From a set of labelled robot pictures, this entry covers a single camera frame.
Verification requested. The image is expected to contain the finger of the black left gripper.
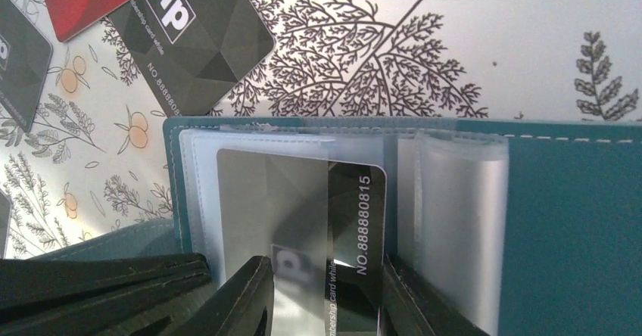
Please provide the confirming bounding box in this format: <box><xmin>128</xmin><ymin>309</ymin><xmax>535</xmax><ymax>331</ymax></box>
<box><xmin>1</xmin><ymin>254</ymin><xmax>213</xmax><ymax>335</ymax></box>

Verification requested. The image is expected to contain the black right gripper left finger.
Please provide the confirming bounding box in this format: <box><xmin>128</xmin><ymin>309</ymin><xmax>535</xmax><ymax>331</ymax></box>
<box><xmin>171</xmin><ymin>256</ymin><xmax>274</xmax><ymax>336</ymax></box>

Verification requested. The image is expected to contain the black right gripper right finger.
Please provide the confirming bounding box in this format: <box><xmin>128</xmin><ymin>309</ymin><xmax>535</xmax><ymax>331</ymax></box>
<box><xmin>379</xmin><ymin>254</ymin><xmax>486</xmax><ymax>336</ymax></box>

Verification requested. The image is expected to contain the black VIP card carried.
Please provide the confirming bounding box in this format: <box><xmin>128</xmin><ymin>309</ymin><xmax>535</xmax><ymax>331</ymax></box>
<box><xmin>204</xmin><ymin>148</ymin><xmax>387</xmax><ymax>335</ymax></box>

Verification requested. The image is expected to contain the blue leather card holder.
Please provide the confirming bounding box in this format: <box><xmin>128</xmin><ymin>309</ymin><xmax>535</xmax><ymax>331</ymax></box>
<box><xmin>32</xmin><ymin>117</ymin><xmax>641</xmax><ymax>335</ymax></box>

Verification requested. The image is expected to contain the black card behind holder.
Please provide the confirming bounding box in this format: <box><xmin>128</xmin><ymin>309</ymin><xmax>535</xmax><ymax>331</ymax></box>
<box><xmin>108</xmin><ymin>0</ymin><xmax>274</xmax><ymax>117</ymax></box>

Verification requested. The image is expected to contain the floral patterned table mat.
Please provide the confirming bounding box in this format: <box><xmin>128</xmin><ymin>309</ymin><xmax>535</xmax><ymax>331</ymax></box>
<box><xmin>1</xmin><ymin>0</ymin><xmax>641</xmax><ymax>259</ymax></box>

